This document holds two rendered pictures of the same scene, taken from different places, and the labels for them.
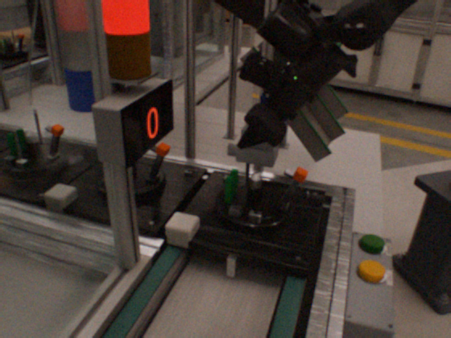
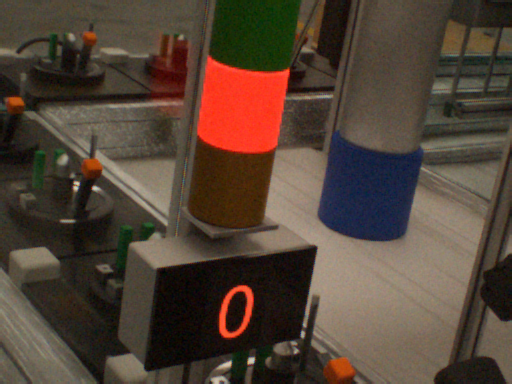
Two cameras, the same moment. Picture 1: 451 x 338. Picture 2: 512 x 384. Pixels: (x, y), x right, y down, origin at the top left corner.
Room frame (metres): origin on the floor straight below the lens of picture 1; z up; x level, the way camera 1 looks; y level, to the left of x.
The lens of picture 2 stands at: (-0.02, -0.23, 1.50)
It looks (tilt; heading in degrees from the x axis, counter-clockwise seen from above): 21 degrees down; 35
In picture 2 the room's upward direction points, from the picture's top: 9 degrees clockwise
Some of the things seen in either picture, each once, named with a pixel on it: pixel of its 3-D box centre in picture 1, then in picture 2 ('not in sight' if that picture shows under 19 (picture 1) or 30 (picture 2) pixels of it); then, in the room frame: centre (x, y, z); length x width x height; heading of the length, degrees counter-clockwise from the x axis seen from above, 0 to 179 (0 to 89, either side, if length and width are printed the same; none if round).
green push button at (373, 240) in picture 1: (371, 245); not in sight; (0.52, -0.25, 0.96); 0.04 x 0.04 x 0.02
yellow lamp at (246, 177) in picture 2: (128, 53); (231, 176); (0.45, 0.12, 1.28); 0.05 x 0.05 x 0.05
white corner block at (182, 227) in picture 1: (182, 230); not in sight; (0.53, 0.07, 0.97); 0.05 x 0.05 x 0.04; 73
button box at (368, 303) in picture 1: (366, 286); not in sight; (0.45, -0.23, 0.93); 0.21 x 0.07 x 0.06; 163
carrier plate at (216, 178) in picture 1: (253, 215); not in sight; (0.60, -0.05, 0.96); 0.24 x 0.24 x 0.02; 73
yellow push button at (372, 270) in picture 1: (371, 272); not in sight; (0.45, -0.23, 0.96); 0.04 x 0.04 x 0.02
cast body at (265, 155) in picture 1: (252, 139); not in sight; (0.60, -0.04, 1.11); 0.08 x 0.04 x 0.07; 73
